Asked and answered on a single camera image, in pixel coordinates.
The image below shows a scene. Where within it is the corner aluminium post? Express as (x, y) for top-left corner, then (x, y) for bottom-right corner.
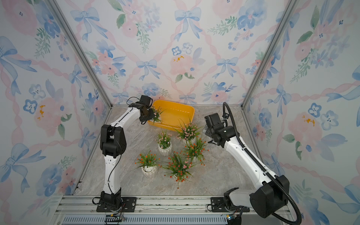
(241, 0), (298, 110)
(45, 0), (113, 109)

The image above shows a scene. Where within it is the red flower pot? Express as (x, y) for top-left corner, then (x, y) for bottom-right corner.
(161, 152), (197, 189)
(185, 137), (209, 166)
(135, 151), (161, 178)

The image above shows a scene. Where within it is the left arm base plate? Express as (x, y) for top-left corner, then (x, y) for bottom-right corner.
(96, 197), (137, 213)

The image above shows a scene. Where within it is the aluminium front rail frame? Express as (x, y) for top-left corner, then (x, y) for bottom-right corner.
(50, 196), (283, 225)

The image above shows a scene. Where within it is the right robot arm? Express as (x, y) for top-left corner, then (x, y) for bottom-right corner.
(204, 113), (292, 224)

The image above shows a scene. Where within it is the yellow plastic storage box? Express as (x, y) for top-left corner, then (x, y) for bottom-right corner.
(147, 100), (195, 131)

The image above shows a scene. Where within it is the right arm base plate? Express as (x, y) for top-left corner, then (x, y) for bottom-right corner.
(207, 197), (249, 213)

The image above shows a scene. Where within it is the left corner aluminium post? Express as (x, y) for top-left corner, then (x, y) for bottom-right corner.
(45, 0), (113, 109)

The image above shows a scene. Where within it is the red flower pot front left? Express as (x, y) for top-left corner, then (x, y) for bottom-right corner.
(135, 151), (161, 178)

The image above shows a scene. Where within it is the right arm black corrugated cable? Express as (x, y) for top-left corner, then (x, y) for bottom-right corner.
(222, 102), (303, 225)

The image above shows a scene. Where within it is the red flower pot right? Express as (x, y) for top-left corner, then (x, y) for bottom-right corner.
(185, 137), (209, 166)

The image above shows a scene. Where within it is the pink gypsophila pot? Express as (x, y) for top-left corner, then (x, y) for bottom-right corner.
(151, 106), (164, 124)
(175, 122), (201, 145)
(157, 131), (172, 156)

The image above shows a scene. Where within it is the right corner aluminium post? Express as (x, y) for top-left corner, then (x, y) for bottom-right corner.
(241, 0), (298, 110)

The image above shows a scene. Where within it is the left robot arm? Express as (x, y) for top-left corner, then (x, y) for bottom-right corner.
(98, 95), (155, 212)

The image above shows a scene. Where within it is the red flower pot front centre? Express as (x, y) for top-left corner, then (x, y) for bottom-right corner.
(161, 152), (197, 189)

